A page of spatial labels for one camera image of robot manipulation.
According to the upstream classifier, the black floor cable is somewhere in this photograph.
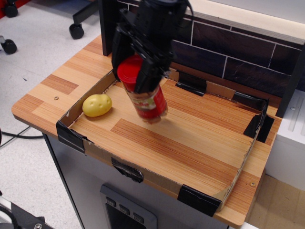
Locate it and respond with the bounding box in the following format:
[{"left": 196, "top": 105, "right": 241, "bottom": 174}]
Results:
[{"left": 0, "top": 125, "right": 45, "bottom": 149}]

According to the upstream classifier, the black caster wheel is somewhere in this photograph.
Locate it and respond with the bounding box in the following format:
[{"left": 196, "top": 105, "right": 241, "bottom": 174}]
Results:
[{"left": 0, "top": 35, "right": 17, "bottom": 54}]

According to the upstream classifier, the taped cardboard fence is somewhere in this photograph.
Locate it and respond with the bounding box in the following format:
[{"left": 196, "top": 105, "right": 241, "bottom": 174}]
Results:
[{"left": 56, "top": 73, "right": 272, "bottom": 220}]

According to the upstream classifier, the yellow toy potato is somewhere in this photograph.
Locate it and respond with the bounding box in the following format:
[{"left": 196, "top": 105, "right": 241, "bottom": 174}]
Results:
[{"left": 82, "top": 94, "right": 112, "bottom": 117}]

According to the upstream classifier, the grey control panel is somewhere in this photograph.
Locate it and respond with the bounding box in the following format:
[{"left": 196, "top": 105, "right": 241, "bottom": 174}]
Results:
[{"left": 100, "top": 185, "right": 158, "bottom": 229}]

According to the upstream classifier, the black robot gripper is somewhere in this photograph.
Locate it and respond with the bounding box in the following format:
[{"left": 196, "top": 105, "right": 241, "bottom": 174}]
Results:
[{"left": 112, "top": 0, "right": 188, "bottom": 94}]

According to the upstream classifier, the red-lidded almond jar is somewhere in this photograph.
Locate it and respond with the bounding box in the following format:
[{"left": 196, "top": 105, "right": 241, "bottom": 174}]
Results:
[{"left": 117, "top": 55, "right": 168, "bottom": 124}]

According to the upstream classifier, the black office chair base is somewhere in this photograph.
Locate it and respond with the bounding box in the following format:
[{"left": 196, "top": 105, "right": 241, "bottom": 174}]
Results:
[{"left": 69, "top": 0, "right": 98, "bottom": 40}]

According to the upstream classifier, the white aluminium rail block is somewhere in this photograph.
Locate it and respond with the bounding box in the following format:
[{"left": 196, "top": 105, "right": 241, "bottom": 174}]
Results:
[{"left": 265, "top": 90, "right": 305, "bottom": 190}]

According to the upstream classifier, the black equipment with screw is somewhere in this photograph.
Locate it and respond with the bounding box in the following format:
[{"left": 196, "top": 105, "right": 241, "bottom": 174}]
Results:
[{"left": 0, "top": 192, "right": 49, "bottom": 229}]

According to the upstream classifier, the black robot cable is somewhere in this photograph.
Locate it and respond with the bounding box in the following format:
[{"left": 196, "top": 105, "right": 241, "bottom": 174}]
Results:
[{"left": 184, "top": 0, "right": 195, "bottom": 17}]

